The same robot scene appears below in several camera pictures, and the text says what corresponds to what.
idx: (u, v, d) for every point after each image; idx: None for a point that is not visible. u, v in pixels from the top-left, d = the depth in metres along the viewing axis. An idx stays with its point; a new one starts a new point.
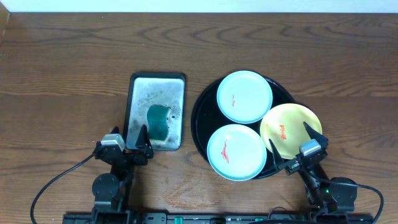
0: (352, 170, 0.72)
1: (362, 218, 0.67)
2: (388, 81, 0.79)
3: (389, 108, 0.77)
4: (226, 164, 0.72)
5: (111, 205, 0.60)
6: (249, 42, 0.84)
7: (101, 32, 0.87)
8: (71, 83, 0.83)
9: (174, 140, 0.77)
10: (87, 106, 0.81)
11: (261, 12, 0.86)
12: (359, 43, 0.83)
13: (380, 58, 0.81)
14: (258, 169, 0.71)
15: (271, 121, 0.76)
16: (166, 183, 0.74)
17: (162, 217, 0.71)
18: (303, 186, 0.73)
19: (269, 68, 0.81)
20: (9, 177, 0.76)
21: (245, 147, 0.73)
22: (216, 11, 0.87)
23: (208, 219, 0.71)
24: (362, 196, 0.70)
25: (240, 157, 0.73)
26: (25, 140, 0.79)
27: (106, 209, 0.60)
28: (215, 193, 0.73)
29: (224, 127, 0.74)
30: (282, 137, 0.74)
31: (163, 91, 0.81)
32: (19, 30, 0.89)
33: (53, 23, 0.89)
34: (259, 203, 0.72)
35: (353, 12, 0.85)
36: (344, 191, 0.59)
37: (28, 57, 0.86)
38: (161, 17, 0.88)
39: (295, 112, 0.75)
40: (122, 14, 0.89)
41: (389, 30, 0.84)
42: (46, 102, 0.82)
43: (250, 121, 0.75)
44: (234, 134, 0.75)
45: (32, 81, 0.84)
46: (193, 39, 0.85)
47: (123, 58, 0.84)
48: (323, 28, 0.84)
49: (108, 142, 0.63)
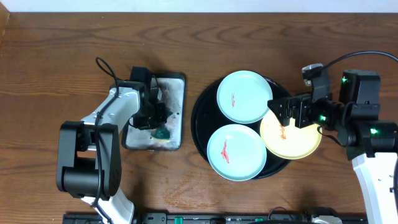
0: (350, 171, 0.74)
1: (362, 218, 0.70)
2: (388, 81, 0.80)
3: (388, 109, 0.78)
4: (226, 164, 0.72)
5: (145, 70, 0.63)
6: (249, 42, 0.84)
7: (101, 32, 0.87)
8: (71, 83, 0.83)
9: (174, 140, 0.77)
10: (87, 106, 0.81)
11: (262, 12, 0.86)
12: (359, 44, 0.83)
13: (380, 59, 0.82)
14: (257, 169, 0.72)
15: (270, 121, 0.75)
16: (166, 183, 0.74)
17: (162, 217, 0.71)
18: (303, 186, 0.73)
19: (268, 68, 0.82)
20: (8, 178, 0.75)
21: (245, 147, 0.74)
22: (216, 11, 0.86)
23: (208, 219, 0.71)
24: (360, 196, 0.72)
25: (240, 157, 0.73)
26: (24, 140, 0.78)
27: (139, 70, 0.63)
28: (215, 193, 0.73)
29: (224, 127, 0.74)
30: (282, 137, 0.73)
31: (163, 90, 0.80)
32: (18, 30, 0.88)
33: (53, 23, 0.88)
34: (259, 203, 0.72)
35: (353, 12, 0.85)
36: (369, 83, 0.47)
37: (28, 57, 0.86)
38: (161, 17, 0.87)
39: None
40: (122, 14, 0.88)
41: (388, 31, 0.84)
42: (46, 103, 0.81)
43: (250, 121, 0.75)
44: (234, 134, 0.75)
45: (32, 81, 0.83)
46: (193, 39, 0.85)
47: (124, 58, 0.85)
48: (323, 28, 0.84)
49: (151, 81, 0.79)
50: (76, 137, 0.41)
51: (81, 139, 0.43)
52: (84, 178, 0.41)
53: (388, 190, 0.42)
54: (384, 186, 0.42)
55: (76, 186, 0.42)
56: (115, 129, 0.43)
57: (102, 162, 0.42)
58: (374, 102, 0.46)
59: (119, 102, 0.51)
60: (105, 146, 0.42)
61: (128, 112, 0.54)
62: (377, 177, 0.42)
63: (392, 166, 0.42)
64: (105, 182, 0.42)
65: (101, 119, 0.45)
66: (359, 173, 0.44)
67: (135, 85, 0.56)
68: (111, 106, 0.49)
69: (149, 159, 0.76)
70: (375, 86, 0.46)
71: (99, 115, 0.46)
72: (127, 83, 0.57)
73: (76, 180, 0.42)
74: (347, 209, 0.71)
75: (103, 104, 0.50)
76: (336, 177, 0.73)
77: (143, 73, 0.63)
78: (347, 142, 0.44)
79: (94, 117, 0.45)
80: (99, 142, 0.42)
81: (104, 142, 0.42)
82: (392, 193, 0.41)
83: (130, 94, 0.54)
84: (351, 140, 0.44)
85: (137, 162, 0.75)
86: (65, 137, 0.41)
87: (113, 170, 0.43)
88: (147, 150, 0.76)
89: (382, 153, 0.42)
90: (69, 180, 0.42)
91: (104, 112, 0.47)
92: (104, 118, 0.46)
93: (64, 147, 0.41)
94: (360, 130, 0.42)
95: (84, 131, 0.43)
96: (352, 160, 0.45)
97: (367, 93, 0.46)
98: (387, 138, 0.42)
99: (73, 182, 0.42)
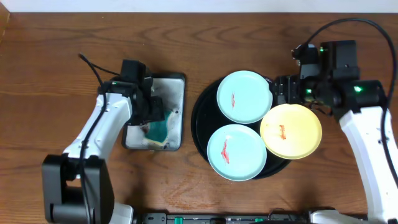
0: (350, 170, 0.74)
1: (362, 218, 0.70)
2: (388, 81, 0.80)
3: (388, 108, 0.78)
4: (226, 164, 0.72)
5: (137, 63, 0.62)
6: (249, 42, 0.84)
7: (101, 32, 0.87)
8: (71, 83, 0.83)
9: (174, 140, 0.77)
10: (87, 106, 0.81)
11: (262, 12, 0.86)
12: (358, 44, 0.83)
13: (380, 59, 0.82)
14: (257, 169, 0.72)
15: (270, 121, 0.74)
16: (166, 183, 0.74)
17: (162, 217, 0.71)
18: (303, 186, 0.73)
19: (268, 68, 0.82)
20: (9, 178, 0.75)
21: (245, 147, 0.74)
22: (216, 11, 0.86)
23: (208, 219, 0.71)
24: (361, 196, 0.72)
25: (240, 157, 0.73)
26: (24, 140, 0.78)
27: (130, 64, 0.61)
28: (215, 193, 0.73)
29: (224, 127, 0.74)
30: (282, 137, 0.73)
31: (163, 90, 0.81)
32: (18, 30, 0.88)
33: (53, 23, 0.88)
34: (259, 203, 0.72)
35: (352, 12, 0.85)
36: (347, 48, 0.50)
37: (28, 57, 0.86)
38: (161, 17, 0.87)
39: (300, 114, 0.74)
40: (122, 14, 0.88)
41: (388, 31, 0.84)
42: (46, 103, 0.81)
43: (250, 121, 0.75)
44: (234, 134, 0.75)
45: (32, 81, 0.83)
46: (193, 39, 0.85)
47: (124, 58, 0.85)
48: (323, 28, 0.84)
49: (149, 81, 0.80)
50: (60, 173, 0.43)
51: (67, 172, 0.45)
52: (73, 213, 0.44)
53: (376, 142, 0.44)
54: (372, 138, 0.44)
55: (67, 219, 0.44)
56: (99, 165, 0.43)
57: (90, 198, 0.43)
58: (352, 65, 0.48)
59: (108, 118, 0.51)
60: (91, 183, 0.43)
61: (119, 126, 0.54)
62: (365, 131, 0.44)
63: (377, 120, 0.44)
64: (94, 216, 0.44)
65: (86, 149, 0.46)
66: (349, 129, 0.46)
67: (126, 90, 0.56)
68: (98, 128, 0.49)
69: (149, 159, 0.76)
70: (352, 49, 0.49)
71: (84, 143, 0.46)
72: (117, 87, 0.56)
73: (65, 213, 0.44)
74: (347, 209, 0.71)
75: (90, 123, 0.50)
76: (336, 177, 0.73)
77: (134, 71, 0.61)
78: (334, 104, 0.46)
79: (79, 147, 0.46)
80: (84, 180, 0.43)
81: (89, 178, 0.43)
82: (380, 144, 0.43)
83: (119, 103, 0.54)
84: (336, 102, 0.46)
85: (137, 162, 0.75)
86: (50, 175, 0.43)
87: (101, 204, 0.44)
88: (147, 150, 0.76)
89: (368, 109, 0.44)
90: (60, 214, 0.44)
91: (91, 137, 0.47)
92: (89, 146, 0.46)
93: (51, 185, 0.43)
94: (345, 90, 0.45)
95: (71, 164, 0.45)
96: (341, 121, 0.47)
97: (346, 56, 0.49)
98: (371, 94, 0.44)
99: (64, 214, 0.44)
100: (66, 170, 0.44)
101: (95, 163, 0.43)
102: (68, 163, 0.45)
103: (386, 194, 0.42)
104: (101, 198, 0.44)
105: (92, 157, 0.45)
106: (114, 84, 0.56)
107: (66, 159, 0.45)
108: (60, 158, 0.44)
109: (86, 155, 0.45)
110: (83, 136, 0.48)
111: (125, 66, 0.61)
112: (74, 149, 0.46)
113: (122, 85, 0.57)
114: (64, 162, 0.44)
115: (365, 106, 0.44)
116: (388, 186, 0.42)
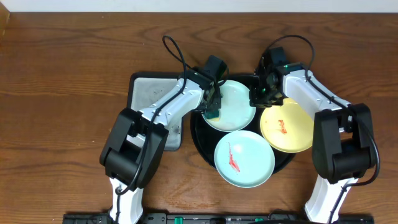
0: None
1: (362, 218, 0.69)
2: (388, 80, 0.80)
3: (389, 108, 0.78)
4: (236, 173, 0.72)
5: (220, 63, 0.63)
6: (249, 42, 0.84)
7: (101, 32, 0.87)
8: (71, 83, 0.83)
9: (172, 141, 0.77)
10: (87, 106, 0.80)
11: (261, 12, 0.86)
12: (358, 43, 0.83)
13: (381, 58, 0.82)
14: (267, 172, 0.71)
15: (269, 117, 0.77)
16: (166, 183, 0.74)
17: (162, 217, 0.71)
18: (302, 185, 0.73)
19: None
20: (9, 178, 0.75)
21: (252, 154, 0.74)
22: (216, 11, 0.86)
23: (208, 219, 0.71)
24: (362, 197, 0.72)
25: (248, 163, 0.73)
26: (25, 140, 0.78)
27: (214, 63, 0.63)
28: (216, 193, 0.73)
29: (227, 135, 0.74)
30: (282, 132, 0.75)
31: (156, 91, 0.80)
32: (18, 30, 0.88)
33: (53, 23, 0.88)
34: (259, 203, 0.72)
35: (352, 12, 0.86)
36: (280, 50, 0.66)
37: (28, 57, 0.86)
38: (161, 17, 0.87)
39: (296, 107, 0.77)
40: (121, 14, 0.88)
41: (388, 30, 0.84)
42: (46, 103, 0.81)
43: (245, 124, 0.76)
44: (241, 142, 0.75)
45: (32, 81, 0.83)
46: (193, 39, 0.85)
47: (123, 58, 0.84)
48: (323, 28, 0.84)
49: (140, 80, 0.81)
50: (130, 126, 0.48)
51: (134, 127, 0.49)
52: (122, 164, 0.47)
53: (303, 83, 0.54)
54: (300, 81, 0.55)
55: (115, 167, 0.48)
56: (163, 135, 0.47)
57: (143, 158, 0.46)
58: (285, 61, 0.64)
59: (181, 99, 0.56)
60: (151, 145, 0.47)
61: (184, 111, 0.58)
62: (294, 78, 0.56)
63: (301, 73, 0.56)
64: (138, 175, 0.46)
65: (156, 116, 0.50)
66: (288, 89, 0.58)
67: (203, 83, 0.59)
68: (170, 104, 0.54)
69: None
70: (281, 50, 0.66)
71: (157, 111, 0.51)
72: (198, 77, 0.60)
73: (116, 162, 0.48)
74: (349, 210, 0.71)
75: (167, 97, 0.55)
76: None
77: (216, 66, 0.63)
78: (274, 83, 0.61)
79: (152, 112, 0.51)
80: (148, 139, 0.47)
81: (152, 141, 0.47)
82: (307, 83, 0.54)
83: (194, 92, 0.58)
84: (275, 81, 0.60)
85: None
86: (122, 123, 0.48)
87: (149, 169, 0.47)
88: None
89: (296, 70, 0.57)
90: (112, 159, 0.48)
91: (162, 109, 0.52)
92: (160, 115, 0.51)
93: (117, 132, 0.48)
94: (279, 69, 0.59)
95: (140, 122, 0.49)
96: (285, 91, 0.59)
97: (278, 55, 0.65)
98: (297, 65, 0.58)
99: (114, 162, 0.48)
100: (135, 126, 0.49)
101: (161, 132, 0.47)
102: (140, 121, 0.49)
103: (317, 101, 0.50)
104: (150, 165, 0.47)
105: (160, 125, 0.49)
106: (195, 73, 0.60)
107: (140, 117, 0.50)
108: (135, 114, 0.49)
109: (157, 121, 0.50)
110: (158, 105, 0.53)
111: (208, 61, 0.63)
112: (146, 111, 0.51)
113: (202, 77, 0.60)
114: (137, 119, 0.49)
115: (295, 71, 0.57)
116: (317, 97, 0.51)
